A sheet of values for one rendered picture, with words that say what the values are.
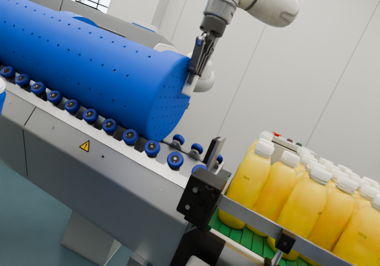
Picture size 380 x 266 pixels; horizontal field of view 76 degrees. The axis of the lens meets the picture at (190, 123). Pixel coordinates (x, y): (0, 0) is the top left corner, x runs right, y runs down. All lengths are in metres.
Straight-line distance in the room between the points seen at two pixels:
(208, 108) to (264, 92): 0.81
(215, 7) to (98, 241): 1.36
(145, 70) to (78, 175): 0.38
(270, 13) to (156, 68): 0.38
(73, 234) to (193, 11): 3.06
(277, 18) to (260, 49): 2.71
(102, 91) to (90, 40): 0.16
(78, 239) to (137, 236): 0.91
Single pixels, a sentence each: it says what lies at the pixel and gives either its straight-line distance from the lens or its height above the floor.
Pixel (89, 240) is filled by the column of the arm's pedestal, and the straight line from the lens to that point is 1.65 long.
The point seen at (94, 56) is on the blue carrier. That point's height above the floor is 1.13.
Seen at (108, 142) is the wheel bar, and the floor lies 0.92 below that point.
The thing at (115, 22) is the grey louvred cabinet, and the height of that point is 1.40.
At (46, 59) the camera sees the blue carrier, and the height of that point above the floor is 1.07.
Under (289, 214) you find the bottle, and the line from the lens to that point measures 0.59.
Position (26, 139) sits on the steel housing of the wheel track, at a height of 0.80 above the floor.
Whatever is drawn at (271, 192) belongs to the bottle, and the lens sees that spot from 0.60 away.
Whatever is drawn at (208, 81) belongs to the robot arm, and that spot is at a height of 1.20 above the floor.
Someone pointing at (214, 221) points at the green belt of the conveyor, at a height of 0.90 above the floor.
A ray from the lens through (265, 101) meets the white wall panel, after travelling 3.50.
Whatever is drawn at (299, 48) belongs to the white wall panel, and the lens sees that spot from 3.63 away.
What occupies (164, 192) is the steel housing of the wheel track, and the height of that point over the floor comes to 0.88.
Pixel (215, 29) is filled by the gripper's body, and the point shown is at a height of 1.33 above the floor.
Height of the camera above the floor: 1.18
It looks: 10 degrees down
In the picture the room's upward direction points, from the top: 22 degrees clockwise
